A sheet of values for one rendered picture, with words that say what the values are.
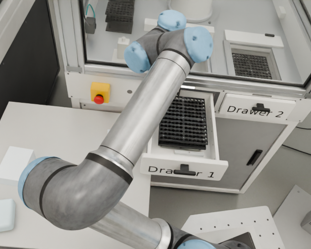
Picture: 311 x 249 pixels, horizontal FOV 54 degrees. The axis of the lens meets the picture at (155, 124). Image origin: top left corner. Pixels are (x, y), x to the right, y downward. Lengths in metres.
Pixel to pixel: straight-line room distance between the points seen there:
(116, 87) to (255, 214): 0.71
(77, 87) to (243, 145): 0.85
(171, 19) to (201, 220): 0.68
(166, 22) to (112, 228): 0.51
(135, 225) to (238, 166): 1.07
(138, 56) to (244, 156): 1.07
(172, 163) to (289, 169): 1.46
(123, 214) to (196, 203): 1.28
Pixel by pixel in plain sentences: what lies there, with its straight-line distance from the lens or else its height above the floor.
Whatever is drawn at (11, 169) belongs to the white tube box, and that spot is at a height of 0.81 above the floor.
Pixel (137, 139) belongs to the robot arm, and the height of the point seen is 1.32.
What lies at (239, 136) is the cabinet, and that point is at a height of 0.64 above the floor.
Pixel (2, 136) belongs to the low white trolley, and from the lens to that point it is 1.31.
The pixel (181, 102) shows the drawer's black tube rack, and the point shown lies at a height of 0.90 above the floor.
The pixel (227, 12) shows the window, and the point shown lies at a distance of 1.05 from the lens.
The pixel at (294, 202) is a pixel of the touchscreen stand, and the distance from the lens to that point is 2.21.
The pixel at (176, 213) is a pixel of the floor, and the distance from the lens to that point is 1.94.
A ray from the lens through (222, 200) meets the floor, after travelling 2.05.
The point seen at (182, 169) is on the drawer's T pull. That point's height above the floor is 0.91.
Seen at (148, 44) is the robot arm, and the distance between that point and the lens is 0.73.
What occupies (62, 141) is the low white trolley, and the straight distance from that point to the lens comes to 1.24.
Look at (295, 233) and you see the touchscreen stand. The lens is 2.11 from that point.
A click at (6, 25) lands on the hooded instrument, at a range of 1.59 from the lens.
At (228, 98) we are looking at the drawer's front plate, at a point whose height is 0.92.
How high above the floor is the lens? 1.77
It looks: 51 degrees down
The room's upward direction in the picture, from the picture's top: 10 degrees clockwise
